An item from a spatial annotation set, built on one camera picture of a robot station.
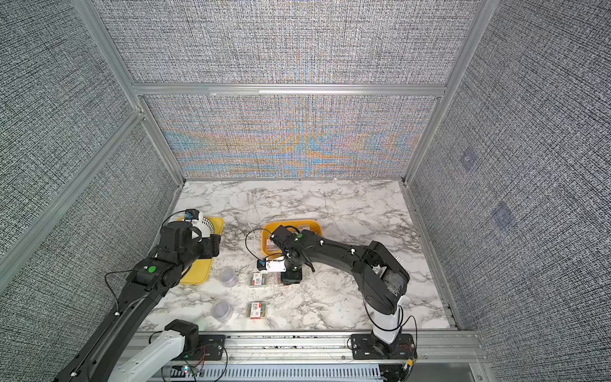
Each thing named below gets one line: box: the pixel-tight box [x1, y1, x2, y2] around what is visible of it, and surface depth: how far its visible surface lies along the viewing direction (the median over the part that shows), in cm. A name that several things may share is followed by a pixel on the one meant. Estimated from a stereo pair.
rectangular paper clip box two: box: [245, 300, 268, 320], surface depth 81 cm
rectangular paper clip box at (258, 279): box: [249, 272, 268, 288], surface depth 87 cm
